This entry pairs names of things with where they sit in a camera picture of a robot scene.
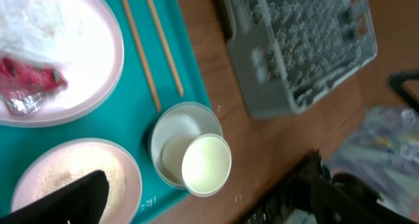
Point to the teal plastic tray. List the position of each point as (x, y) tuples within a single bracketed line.
[(110, 99)]

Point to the red foil snack wrapper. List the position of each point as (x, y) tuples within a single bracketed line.
[(25, 84)]

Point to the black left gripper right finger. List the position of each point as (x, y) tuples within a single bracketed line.
[(309, 187)]

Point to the small pink rice bowl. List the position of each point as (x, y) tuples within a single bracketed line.
[(74, 159)]

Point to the cream white cup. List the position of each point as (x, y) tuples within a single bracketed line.
[(206, 165)]

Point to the grey bowl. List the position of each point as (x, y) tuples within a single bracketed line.
[(173, 132)]

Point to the grey dishwasher rack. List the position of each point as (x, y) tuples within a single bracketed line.
[(289, 54)]

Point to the crumpled white tissue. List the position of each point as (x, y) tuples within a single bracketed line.
[(32, 29)]

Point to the large pink plate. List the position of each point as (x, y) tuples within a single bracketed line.
[(82, 53)]

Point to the left wooden chopstick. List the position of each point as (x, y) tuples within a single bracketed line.
[(141, 53)]

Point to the colourful printed sheet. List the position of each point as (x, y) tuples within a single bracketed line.
[(383, 152)]

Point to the right wooden chopstick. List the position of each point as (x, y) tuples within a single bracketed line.
[(166, 47)]

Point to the wooden chopstick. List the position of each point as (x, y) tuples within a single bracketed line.
[(166, 47), (141, 53)]

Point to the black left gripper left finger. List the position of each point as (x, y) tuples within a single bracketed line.
[(82, 201)]

